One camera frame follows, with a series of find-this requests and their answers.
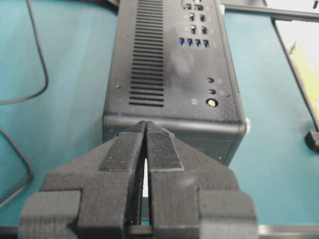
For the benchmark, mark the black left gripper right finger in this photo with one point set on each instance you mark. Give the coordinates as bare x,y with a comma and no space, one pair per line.
192,195

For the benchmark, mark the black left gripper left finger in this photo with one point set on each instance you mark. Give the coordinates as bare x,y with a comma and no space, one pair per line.
92,196

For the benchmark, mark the black mini PC box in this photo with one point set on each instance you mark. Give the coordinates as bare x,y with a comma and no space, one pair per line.
172,65

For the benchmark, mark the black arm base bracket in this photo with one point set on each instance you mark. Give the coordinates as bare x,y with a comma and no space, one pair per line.
312,140

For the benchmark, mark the black aluminium frame rail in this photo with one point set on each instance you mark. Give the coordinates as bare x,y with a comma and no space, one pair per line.
277,60

